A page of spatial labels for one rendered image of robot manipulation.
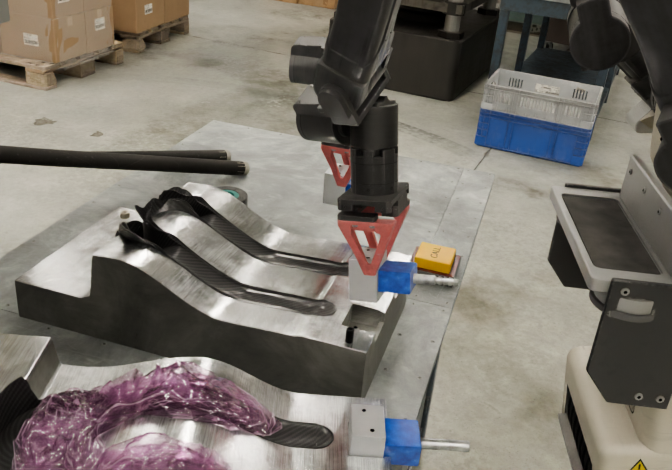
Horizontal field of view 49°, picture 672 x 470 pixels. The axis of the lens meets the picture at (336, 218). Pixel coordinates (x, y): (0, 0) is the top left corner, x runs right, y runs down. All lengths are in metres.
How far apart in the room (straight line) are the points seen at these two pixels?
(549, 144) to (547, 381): 2.00
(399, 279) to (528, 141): 3.35
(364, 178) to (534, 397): 1.59
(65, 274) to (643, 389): 0.76
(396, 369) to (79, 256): 0.49
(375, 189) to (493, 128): 3.38
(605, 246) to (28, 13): 4.25
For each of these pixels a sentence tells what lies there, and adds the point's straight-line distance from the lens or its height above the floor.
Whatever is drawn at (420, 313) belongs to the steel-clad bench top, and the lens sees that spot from 1.15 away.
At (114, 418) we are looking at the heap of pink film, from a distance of 0.81.
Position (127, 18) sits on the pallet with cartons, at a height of 0.24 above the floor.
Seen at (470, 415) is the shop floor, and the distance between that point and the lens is 2.25.
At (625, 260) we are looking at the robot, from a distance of 0.89.
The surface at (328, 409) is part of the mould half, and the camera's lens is 0.87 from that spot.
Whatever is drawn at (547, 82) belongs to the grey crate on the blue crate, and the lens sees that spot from 4.51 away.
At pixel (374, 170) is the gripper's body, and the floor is 1.10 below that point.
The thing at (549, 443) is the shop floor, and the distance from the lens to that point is 2.23.
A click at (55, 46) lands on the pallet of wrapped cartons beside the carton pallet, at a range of 4.80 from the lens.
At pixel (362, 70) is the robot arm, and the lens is 0.77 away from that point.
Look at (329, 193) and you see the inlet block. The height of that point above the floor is 0.93.
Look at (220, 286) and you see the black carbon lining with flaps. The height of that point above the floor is 0.88.
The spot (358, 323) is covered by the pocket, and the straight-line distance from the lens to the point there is 1.00.
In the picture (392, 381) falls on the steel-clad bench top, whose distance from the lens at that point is 1.01.
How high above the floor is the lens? 1.42
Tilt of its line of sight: 26 degrees down
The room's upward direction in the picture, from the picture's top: 5 degrees clockwise
